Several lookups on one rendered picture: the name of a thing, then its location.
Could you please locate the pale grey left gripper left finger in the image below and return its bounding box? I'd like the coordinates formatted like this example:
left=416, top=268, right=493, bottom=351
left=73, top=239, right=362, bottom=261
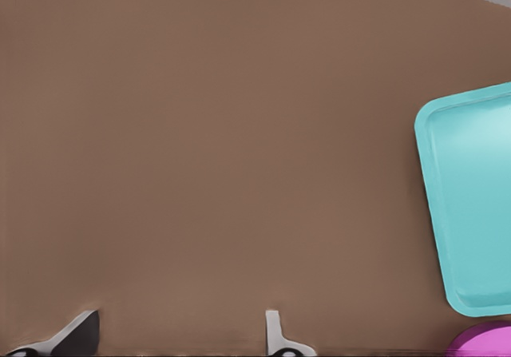
left=5, top=309, right=101, bottom=357

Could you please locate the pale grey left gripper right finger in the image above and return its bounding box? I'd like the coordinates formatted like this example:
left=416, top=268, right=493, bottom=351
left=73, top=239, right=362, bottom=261
left=265, top=310, right=319, bottom=357

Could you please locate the round magenta plate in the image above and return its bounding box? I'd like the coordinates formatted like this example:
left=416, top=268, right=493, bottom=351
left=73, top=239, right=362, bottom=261
left=445, top=320, right=511, bottom=354

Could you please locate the turquoise rectangular tray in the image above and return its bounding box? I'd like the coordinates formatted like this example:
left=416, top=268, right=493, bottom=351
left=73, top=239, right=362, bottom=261
left=414, top=81, right=511, bottom=318

